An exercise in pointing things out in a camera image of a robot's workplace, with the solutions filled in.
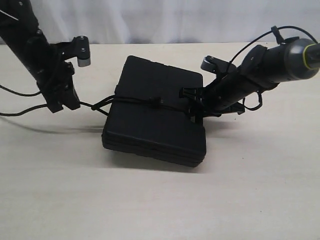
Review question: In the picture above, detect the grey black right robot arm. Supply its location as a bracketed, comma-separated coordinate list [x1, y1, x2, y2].
[179, 37, 320, 118]

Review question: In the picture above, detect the black cord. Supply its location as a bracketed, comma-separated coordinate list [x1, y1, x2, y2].
[0, 96, 198, 118]

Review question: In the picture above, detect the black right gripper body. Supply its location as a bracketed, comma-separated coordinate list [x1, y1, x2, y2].
[197, 77, 247, 117]

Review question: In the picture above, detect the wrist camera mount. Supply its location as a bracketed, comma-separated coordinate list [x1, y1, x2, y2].
[200, 55, 237, 75]
[57, 35, 91, 68]

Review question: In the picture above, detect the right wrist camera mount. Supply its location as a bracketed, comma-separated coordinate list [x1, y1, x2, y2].
[200, 55, 237, 75]

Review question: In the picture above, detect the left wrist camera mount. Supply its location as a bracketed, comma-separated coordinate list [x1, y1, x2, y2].
[57, 35, 91, 68]

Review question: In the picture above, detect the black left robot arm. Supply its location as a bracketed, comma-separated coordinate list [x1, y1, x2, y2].
[0, 0, 83, 113]

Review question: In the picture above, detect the black plastic carry case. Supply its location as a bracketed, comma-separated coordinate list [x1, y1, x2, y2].
[102, 55, 206, 167]

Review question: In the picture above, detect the white backdrop curtain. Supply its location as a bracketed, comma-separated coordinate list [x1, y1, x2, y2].
[31, 0, 320, 44]

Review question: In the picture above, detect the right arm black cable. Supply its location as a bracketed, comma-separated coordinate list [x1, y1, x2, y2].
[226, 24, 318, 111]

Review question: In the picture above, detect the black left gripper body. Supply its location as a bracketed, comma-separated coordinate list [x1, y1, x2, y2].
[36, 43, 75, 105]

